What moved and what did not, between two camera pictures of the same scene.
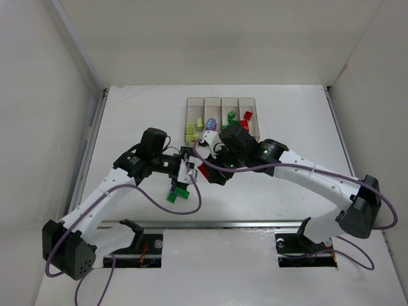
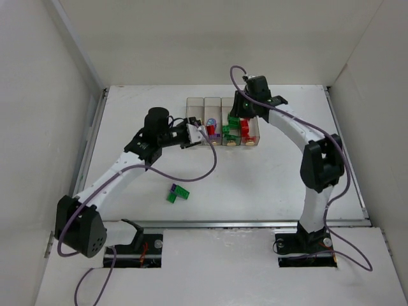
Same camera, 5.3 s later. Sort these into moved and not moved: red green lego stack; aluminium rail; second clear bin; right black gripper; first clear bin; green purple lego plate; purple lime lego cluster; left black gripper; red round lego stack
Moved: right black gripper; red green lego stack; left black gripper
Not moved: first clear bin; aluminium rail; green purple lego plate; red round lego stack; second clear bin; purple lime lego cluster
